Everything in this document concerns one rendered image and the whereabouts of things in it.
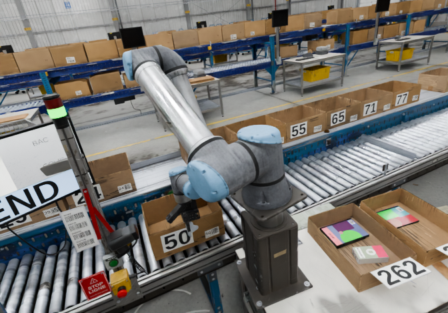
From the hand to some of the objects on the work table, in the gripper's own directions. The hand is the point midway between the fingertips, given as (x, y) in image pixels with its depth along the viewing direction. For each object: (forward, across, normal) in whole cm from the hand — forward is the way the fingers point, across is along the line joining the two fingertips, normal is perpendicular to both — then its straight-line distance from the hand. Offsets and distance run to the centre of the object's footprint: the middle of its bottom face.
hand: (188, 233), depth 138 cm
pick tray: (+14, -41, -70) cm, 82 cm away
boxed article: (+14, -48, -71) cm, 87 cm away
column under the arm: (+13, -33, -27) cm, 45 cm away
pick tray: (+14, -46, -102) cm, 112 cm away
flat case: (+11, -33, -72) cm, 80 cm away
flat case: (+13, -37, -102) cm, 109 cm away
